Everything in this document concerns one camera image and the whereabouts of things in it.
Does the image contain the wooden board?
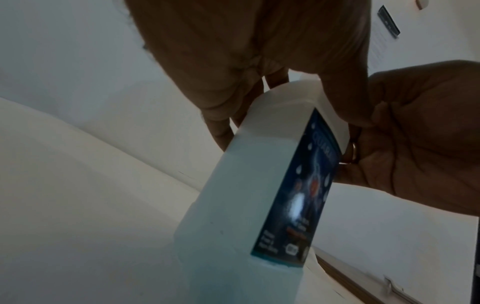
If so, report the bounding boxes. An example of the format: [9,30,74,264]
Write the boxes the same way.
[313,254,416,304]

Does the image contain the person's left hand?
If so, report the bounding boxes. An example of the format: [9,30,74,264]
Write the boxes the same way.
[123,0,376,152]

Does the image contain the dark door frame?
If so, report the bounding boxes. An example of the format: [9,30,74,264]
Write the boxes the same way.
[473,216,480,304]

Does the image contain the white paper wall notice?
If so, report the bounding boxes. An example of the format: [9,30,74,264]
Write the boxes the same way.
[368,23,392,73]

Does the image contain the person's right hand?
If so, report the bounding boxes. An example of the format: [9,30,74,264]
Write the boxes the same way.
[331,59,480,216]

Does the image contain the small metal bracket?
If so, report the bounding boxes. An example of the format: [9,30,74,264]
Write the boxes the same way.
[382,275,406,294]

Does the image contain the large white bottle blue label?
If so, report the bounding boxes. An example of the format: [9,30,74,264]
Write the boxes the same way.
[174,74,352,304]

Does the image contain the black wall device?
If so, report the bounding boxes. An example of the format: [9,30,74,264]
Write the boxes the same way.
[377,4,402,39]

